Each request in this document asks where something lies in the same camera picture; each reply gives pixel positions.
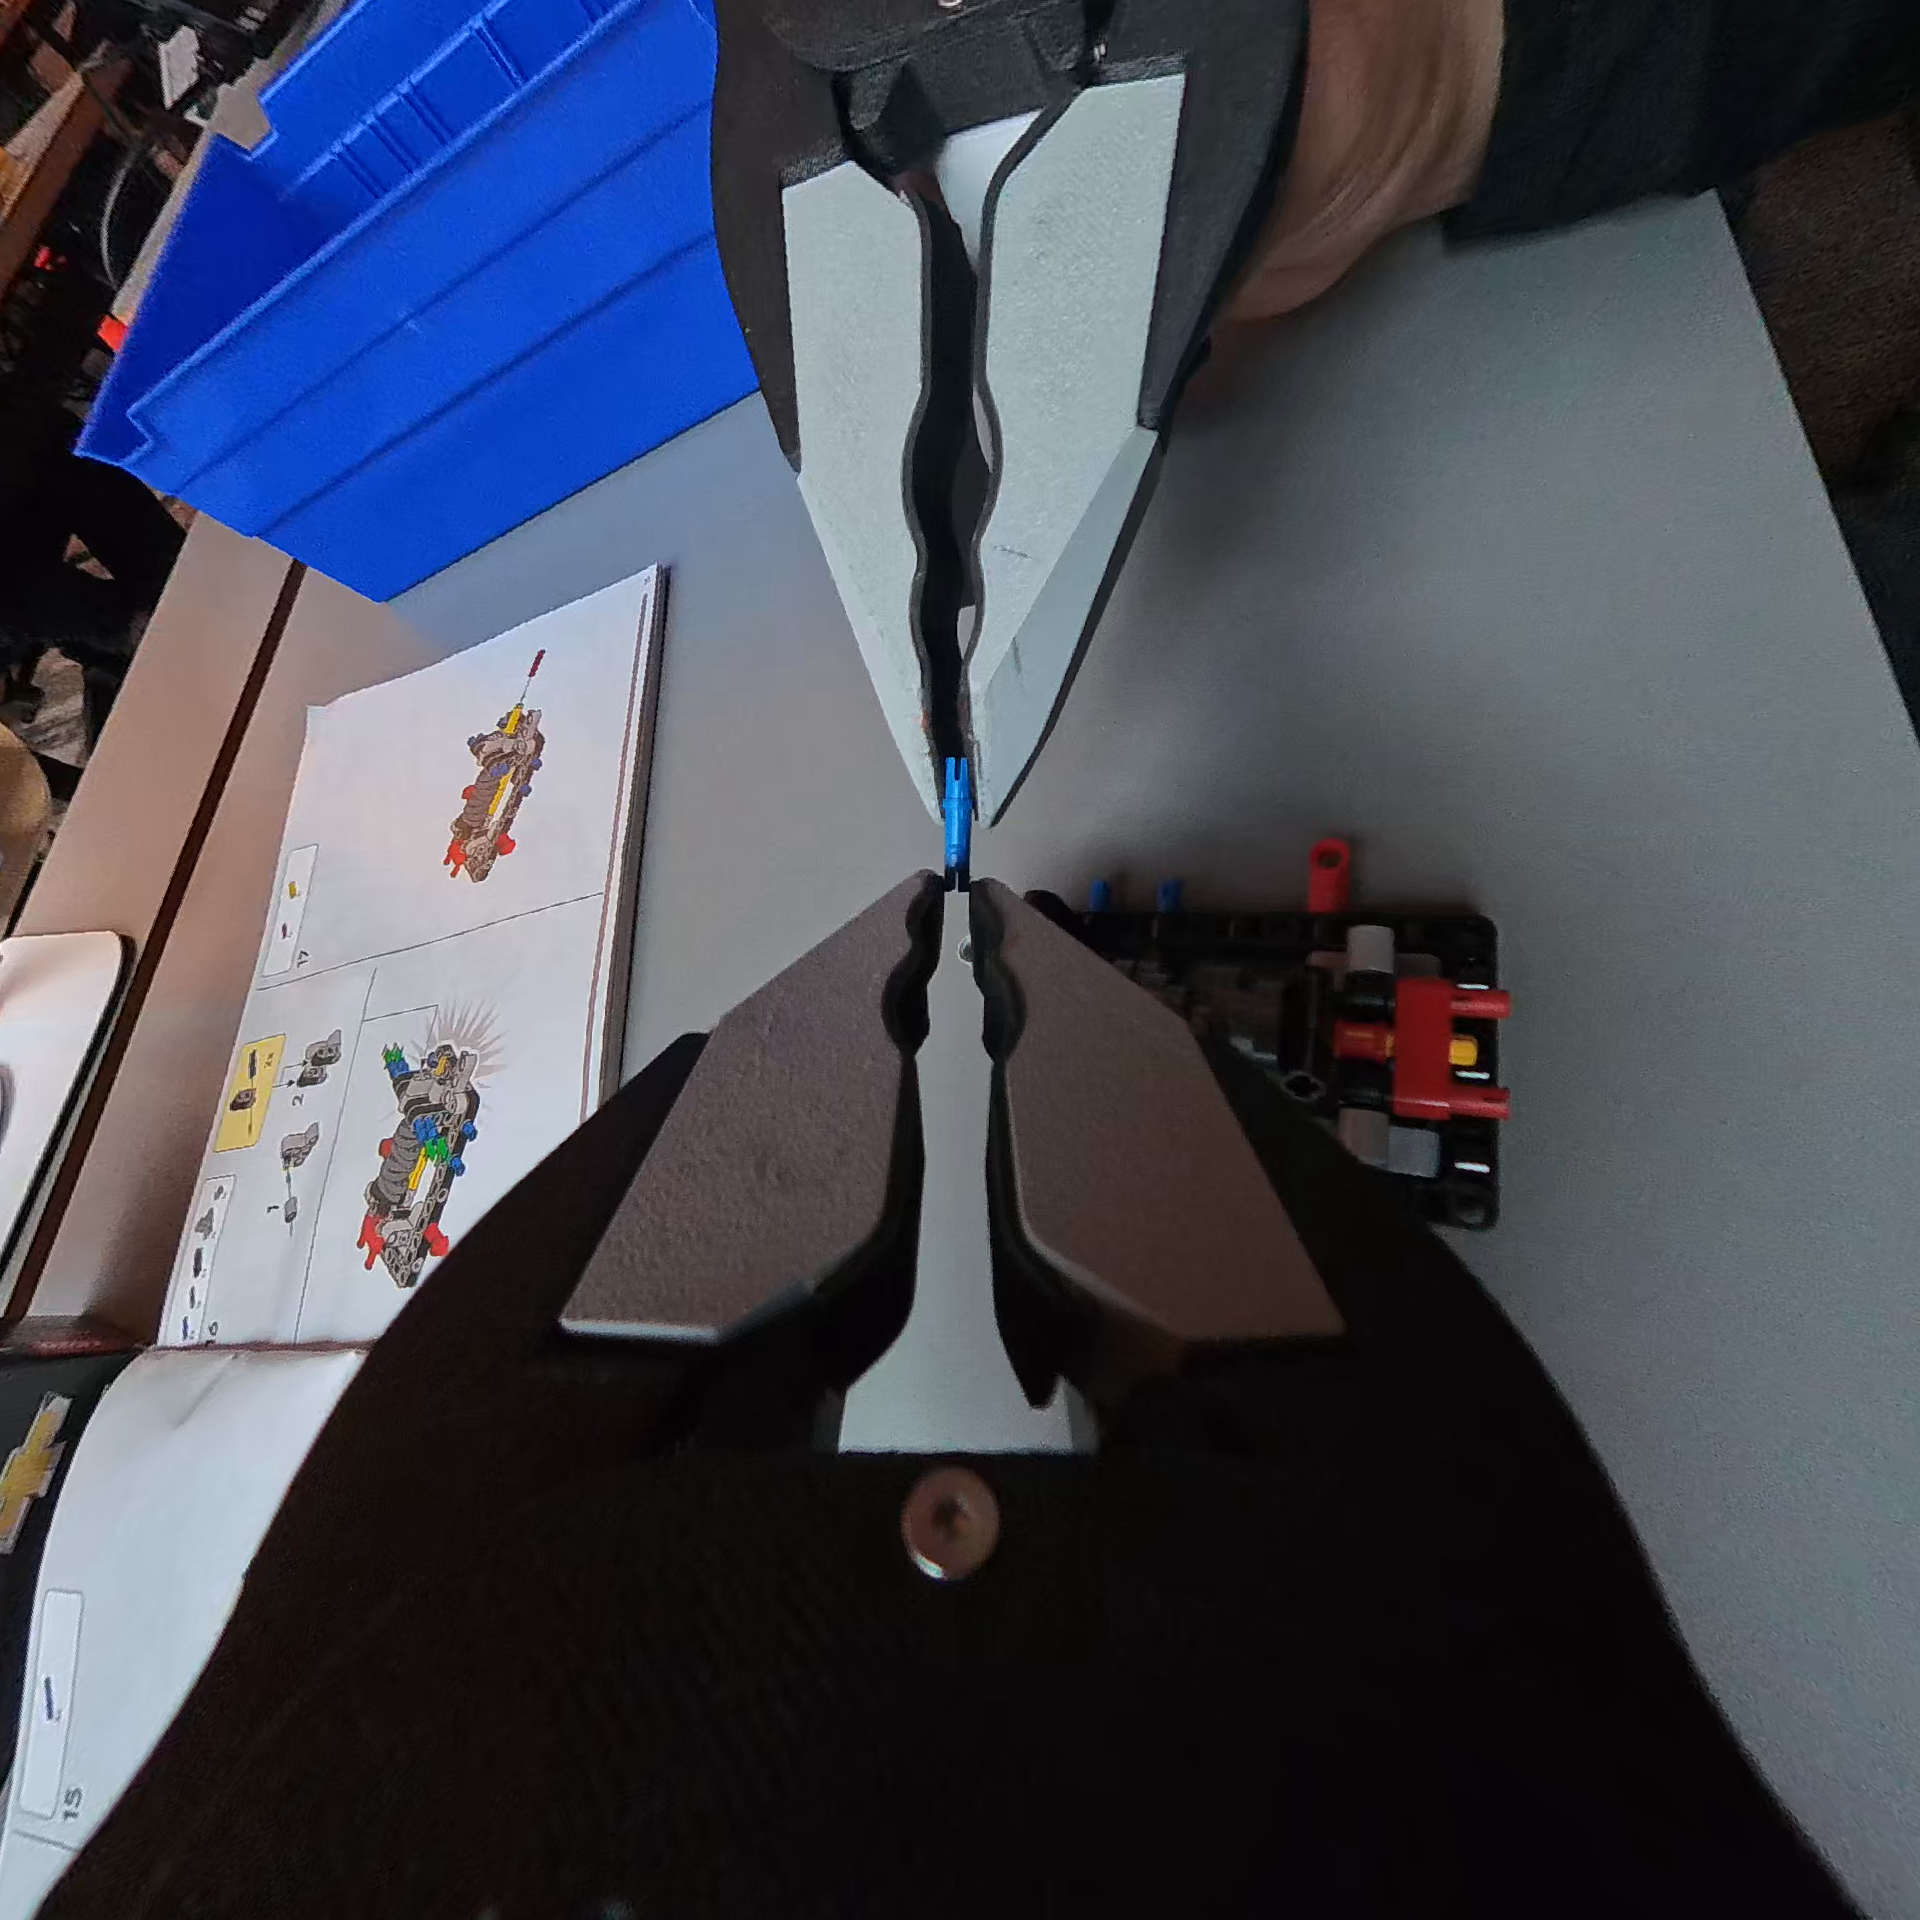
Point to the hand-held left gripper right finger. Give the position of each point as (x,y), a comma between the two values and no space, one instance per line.
(1169,1185)

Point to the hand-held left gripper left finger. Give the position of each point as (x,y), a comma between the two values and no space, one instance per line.
(734,1185)

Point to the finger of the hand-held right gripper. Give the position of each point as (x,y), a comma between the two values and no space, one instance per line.
(1073,302)
(856,375)

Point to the black frame lego model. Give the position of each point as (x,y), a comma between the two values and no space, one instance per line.
(1409,962)

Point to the blue lego pin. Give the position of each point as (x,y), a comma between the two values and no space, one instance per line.
(959,825)

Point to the person's right forearm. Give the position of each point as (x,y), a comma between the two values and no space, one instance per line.
(1681,104)

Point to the lego instruction booklet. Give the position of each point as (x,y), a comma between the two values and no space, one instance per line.
(496,902)

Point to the black lego set box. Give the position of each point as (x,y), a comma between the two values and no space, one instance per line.
(43,1425)

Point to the person's right hand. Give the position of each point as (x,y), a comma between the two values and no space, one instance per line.
(1363,165)

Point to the blue plastic bin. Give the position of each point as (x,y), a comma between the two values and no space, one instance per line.
(421,331)

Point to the white monitor stand base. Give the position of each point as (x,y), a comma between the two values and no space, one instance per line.
(53,1081)

